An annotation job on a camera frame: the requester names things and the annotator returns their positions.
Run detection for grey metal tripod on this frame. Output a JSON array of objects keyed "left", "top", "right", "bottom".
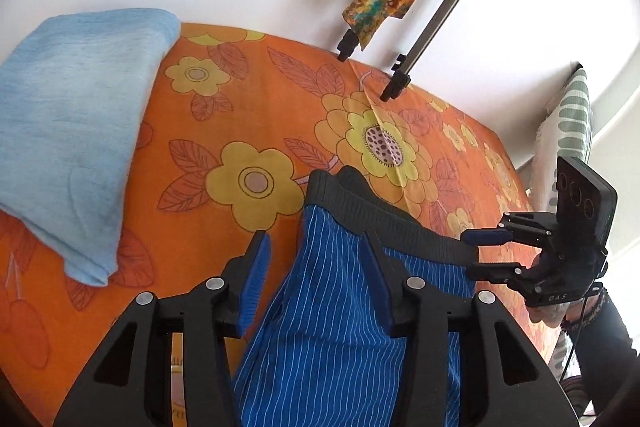
[{"left": 336, "top": 0, "right": 523, "bottom": 102}]

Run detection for orange floral bed sheet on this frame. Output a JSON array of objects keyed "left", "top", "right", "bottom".
[{"left": 0, "top": 23, "right": 571, "bottom": 427}]

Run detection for light blue folded blanket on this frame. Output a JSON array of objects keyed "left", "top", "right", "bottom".
[{"left": 0, "top": 8, "right": 181, "bottom": 288}]

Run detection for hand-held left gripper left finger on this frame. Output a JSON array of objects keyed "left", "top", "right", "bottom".
[{"left": 52, "top": 230, "right": 272, "bottom": 427}]

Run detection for blue striped pants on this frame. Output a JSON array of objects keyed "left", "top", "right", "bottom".
[{"left": 231, "top": 166, "right": 480, "bottom": 427}]

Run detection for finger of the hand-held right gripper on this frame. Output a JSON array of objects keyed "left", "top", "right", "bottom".
[
  {"left": 464, "top": 261, "right": 540, "bottom": 304},
  {"left": 460, "top": 212, "right": 557, "bottom": 249}
]

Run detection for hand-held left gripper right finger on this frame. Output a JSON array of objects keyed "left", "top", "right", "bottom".
[{"left": 359, "top": 230, "right": 582, "bottom": 427}]

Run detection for green white patterned pillow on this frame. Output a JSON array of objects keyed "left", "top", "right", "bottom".
[{"left": 546, "top": 66, "right": 594, "bottom": 210}]

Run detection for person's right forearm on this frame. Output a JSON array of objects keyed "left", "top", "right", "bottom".
[{"left": 562, "top": 288, "right": 640, "bottom": 420}]

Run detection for thin black cable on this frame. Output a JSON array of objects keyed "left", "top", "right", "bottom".
[{"left": 560, "top": 314, "right": 581, "bottom": 380}]

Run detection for person's right hand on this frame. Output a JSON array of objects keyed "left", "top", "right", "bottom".
[{"left": 527, "top": 254, "right": 568, "bottom": 329}]

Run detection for white fringed cloth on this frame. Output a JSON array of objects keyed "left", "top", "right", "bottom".
[{"left": 529, "top": 112, "right": 562, "bottom": 220}]

